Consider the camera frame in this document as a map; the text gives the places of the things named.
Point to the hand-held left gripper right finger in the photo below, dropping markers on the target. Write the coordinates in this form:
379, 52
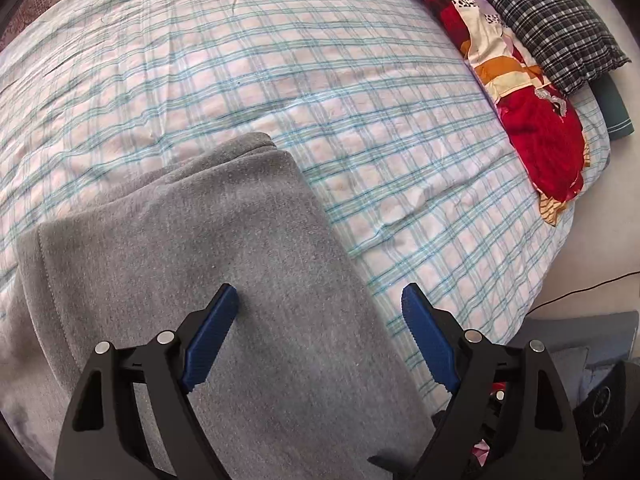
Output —
430, 345

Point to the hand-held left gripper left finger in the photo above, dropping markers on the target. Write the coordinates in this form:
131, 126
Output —
210, 340

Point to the dark plaid pillow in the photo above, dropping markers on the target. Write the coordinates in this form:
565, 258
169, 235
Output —
545, 20

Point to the black object with round rings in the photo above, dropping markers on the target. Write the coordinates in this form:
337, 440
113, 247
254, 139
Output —
615, 420

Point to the grey blue cloth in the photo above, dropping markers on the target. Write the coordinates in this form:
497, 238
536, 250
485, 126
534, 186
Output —
575, 330

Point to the dark green bolster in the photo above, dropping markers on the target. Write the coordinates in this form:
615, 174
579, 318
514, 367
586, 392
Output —
615, 110

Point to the bed with plaid sheet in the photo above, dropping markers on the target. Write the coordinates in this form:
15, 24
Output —
350, 110

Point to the red floral quilt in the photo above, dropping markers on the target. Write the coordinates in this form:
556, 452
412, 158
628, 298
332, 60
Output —
545, 135

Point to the grey pants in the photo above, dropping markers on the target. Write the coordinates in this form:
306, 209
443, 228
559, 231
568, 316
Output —
200, 240

